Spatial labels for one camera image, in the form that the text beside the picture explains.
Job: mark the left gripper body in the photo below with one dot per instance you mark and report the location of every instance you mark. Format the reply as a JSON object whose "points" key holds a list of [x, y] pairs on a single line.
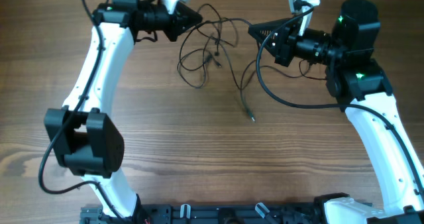
{"points": [[175, 24]]}

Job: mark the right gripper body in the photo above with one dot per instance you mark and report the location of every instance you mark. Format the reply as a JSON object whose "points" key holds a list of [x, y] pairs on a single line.
{"points": [[286, 46]]}

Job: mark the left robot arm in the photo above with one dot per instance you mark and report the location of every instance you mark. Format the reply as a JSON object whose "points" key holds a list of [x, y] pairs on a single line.
{"points": [[82, 135]]}

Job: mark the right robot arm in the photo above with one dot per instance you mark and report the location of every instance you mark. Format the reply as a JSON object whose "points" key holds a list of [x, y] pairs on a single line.
{"points": [[363, 92]]}

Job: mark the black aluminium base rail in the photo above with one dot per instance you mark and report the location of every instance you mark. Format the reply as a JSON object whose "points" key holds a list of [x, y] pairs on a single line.
{"points": [[192, 214]]}

